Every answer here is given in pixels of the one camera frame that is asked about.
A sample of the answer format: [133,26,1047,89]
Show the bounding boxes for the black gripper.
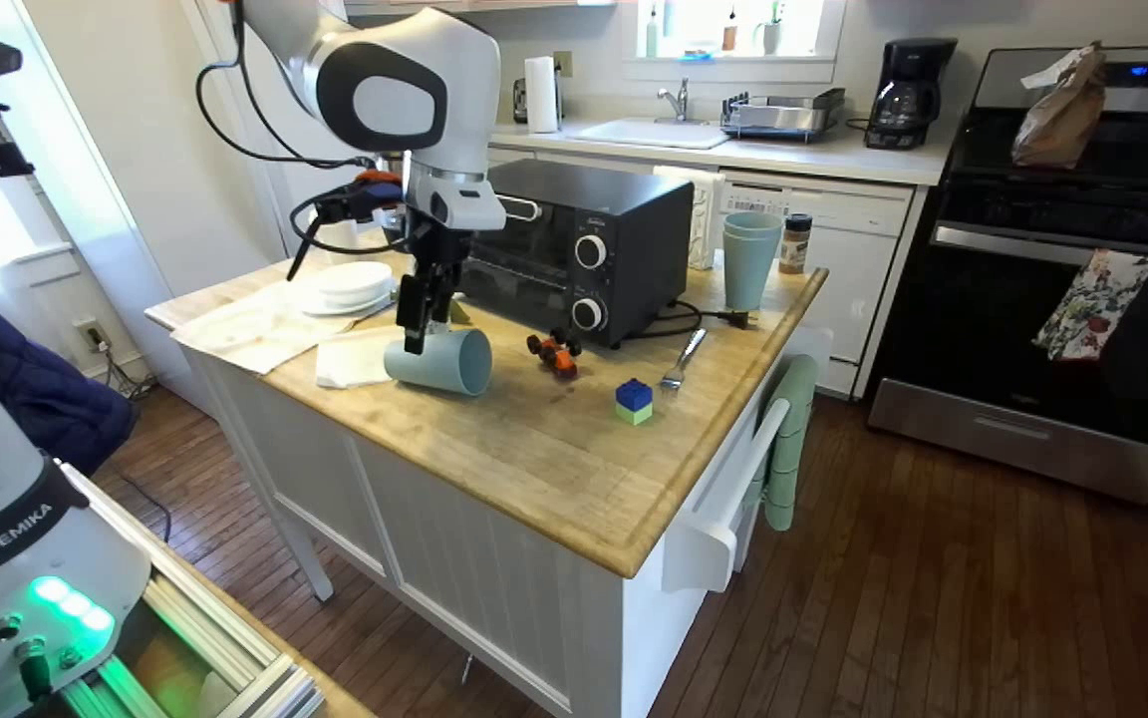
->
[391,221,465,357]

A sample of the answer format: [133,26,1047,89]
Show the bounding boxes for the light blue plastic cup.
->
[383,319,498,398]

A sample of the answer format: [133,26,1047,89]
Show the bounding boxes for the black toaster oven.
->
[453,155,699,357]

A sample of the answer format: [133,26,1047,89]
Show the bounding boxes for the white kitchen sink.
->
[570,115,735,151]

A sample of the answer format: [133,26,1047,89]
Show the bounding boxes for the white wooden kitchen island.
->
[145,234,833,718]

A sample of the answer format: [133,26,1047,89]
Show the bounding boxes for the kitchen window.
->
[628,0,850,67]

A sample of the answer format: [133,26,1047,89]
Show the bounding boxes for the white counter cabinets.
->
[485,115,958,403]

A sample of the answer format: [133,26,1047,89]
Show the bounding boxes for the floral kitchen towel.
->
[1030,248,1148,366]

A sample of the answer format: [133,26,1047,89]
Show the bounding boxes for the white ceramic plate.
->
[292,270,399,325]

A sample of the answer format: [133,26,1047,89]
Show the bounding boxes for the small white paper napkin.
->
[312,325,405,394]

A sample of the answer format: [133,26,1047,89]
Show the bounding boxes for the orange black toy car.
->
[521,329,585,385]

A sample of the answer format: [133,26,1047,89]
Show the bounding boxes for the large white cloth mat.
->
[173,270,379,378]

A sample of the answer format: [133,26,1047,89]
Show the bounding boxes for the blue green sponge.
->
[610,375,662,432]

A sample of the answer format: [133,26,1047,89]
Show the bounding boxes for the white paper towel roll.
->
[519,52,565,137]

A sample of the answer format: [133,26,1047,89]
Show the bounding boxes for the silver utensil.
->
[652,325,713,398]

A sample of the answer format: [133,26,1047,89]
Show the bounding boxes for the chrome faucet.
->
[652,77,699,129]

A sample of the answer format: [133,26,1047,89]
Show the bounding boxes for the stack of teal cups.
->
[716,209,785,315]

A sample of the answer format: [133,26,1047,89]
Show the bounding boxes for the white island towel bar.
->
[656,394,793,599]

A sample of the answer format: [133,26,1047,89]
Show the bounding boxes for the small spice jar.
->
[777,213,818,281]

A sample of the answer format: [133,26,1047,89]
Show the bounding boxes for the green hanging towel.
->
[759,350,821,533]

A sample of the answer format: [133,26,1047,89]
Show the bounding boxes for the grey dish rack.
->
[716,83,850,149]

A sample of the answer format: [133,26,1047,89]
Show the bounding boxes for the dark blue jacket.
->
[0,270,141,480]

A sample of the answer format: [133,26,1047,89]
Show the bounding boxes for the white dishwasher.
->
[709,173,918,403]

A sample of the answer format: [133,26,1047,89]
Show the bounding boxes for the black coffee maker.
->
[860,36,959,151]

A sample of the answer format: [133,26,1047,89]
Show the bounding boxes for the black steel stove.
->
[866,43,1148,511]

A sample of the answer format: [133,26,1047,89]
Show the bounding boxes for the brown paper bag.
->
[1010,42,1108,176]

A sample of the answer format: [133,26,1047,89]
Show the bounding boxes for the black power cord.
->
[639,298,755,343]

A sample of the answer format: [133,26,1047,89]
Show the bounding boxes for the white wall outlet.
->
[68,315,110,357]

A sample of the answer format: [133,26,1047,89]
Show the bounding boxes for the aluminium robot cart frame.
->
[60,456,379,718]

